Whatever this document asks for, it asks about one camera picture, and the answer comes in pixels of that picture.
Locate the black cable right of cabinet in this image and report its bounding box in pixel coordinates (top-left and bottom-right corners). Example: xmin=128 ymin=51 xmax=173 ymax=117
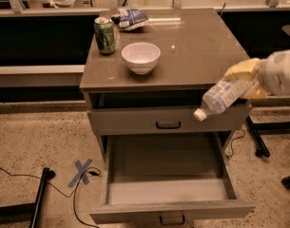
xmin=225 ymin=126 xmax=247 ymax=161

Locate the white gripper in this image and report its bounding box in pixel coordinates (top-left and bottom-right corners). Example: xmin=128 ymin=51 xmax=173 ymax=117
xmin=224 ymin=50 xmax=290 ymax=100

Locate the blue white chip bag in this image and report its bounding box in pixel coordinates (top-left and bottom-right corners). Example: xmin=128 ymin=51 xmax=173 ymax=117
xmin=111 ymin=9 xmax=148 ymax=31

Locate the black floor cable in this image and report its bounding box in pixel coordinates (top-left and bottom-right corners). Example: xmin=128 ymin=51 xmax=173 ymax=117
xmin=0 ymin=160 xmax=102 ymax=228

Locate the blue tape cross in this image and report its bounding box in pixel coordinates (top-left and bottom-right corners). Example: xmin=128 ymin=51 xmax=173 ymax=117
xmin=68 ymin=159 xmax=92 ymax=188

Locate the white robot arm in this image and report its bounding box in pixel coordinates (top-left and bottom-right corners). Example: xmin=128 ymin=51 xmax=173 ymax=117
xmin=224 ymin=49 xmax=290 ymax=99

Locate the open grey middle drawer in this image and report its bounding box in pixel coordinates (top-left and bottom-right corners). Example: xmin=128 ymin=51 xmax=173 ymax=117
xmin=90 ymin=132 xmax=254 ymax=226

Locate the black stand leg right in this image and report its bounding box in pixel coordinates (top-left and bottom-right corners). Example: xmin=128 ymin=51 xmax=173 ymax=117
xmin=246 ymin=116 xmax=290 ymax=158

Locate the grey drawer cabinet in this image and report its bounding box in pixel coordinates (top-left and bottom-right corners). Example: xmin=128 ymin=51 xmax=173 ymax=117
xmin=80 ymin=9 xmax=247 ymax=152

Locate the green soda can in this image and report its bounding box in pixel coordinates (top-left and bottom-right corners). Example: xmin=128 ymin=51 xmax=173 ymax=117
xmin=94 ymin=16 xmax=115 ymax=55

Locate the black stand leg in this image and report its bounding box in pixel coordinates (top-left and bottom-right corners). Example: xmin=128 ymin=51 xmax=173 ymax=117
xmin=0 ymin=167 xmax=55 ymax=228
xmin=246 ymin=116 xmax=290 ymax=158

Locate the black caster foot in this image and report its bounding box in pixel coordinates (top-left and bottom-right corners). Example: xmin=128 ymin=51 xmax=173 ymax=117
xmin=281 ymin=176 xmax=290 ymax=190

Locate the clear blue plastic bottle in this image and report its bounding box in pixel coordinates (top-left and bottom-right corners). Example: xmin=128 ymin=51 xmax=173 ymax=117
xmin=193 ymin=79 xmax=253 ymax=122

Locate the black stand leg left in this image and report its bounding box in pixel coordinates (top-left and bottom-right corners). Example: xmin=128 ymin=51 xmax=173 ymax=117
xmin=0 ymin=167 xmax=55 ymax=228

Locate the white ceramic bowl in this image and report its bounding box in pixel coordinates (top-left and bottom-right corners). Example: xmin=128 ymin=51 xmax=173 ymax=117
xmin=122 ymin=42 xmax=161 ymax=75

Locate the closed grey upper drawer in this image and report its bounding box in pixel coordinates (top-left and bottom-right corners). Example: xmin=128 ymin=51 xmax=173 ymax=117
xmin=87 ymin=105 xmax=250 ymax=136

